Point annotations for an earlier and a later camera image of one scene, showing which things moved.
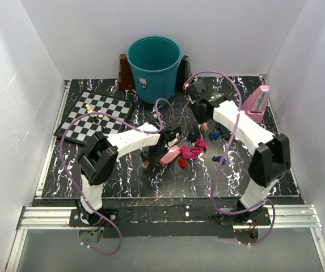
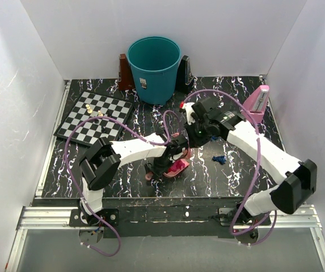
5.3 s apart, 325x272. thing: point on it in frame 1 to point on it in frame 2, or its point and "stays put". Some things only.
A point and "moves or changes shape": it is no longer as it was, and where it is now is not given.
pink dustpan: (173, 152) moves or changes shape
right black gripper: (203, 119) to (194, 141)
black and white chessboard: (82, 128) stays put
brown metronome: (125, 79) stays put
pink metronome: (255, 105) stays put
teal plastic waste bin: (155, 61) stays put
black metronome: (185, 72) stays put
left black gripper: (146, 155) to (156, 172)
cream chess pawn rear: (89, 110) stays put
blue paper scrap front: (217, 158) stays put
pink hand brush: (204, 126) moves or changes shape
